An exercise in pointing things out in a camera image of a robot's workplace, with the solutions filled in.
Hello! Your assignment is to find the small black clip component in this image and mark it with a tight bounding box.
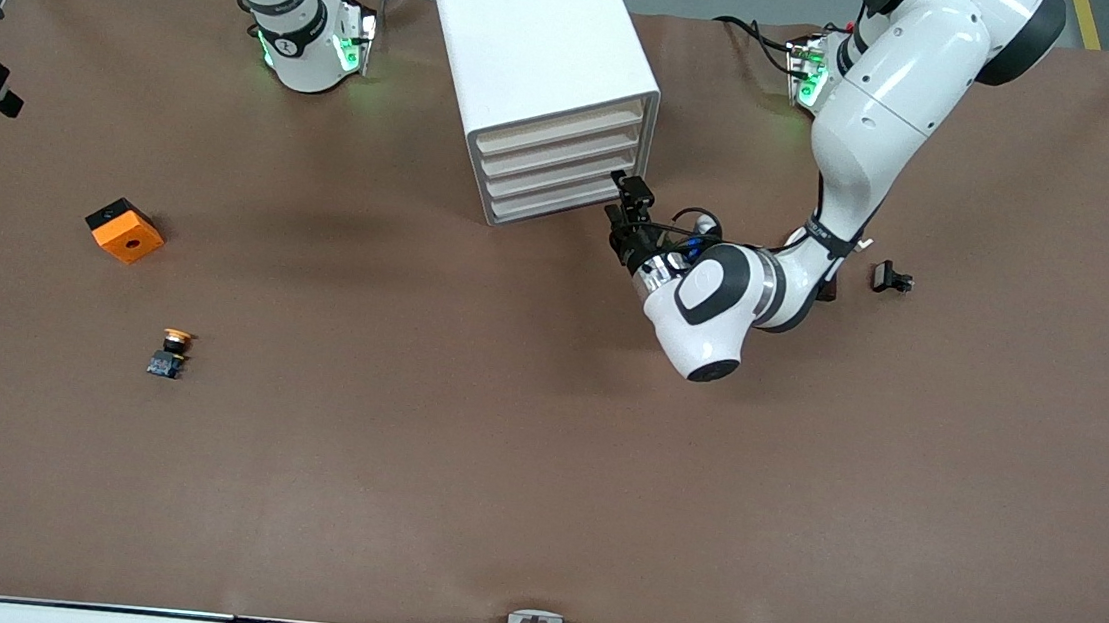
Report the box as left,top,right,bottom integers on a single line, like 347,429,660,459
870,259,917,297

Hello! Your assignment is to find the black base cable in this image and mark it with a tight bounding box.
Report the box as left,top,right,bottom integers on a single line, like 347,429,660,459
708,12,807,78

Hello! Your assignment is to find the small yellow-capped button part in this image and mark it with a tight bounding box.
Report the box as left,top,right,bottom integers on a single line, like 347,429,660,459
145,325,195,383

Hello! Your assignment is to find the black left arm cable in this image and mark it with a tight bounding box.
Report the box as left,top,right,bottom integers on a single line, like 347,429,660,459
665,204,725,259

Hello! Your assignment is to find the cream cabinet drawer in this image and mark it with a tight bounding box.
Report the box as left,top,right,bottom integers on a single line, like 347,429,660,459
476,109,647,192
485,160,633,237
481,135,645,214
471,84,649,170

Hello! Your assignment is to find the orange box with hole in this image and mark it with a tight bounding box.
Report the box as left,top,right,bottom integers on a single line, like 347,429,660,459
81,194,169,268

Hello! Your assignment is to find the metal base connector bracket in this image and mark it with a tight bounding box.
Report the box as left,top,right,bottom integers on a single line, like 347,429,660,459
332,0,384,78
781,33,832,110

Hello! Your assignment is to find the white drawer cabinet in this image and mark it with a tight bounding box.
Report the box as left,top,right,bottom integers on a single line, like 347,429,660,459
405,0,670,240

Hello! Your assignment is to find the brown table mat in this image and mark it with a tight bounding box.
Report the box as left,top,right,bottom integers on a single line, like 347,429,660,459
0,0,1109,623

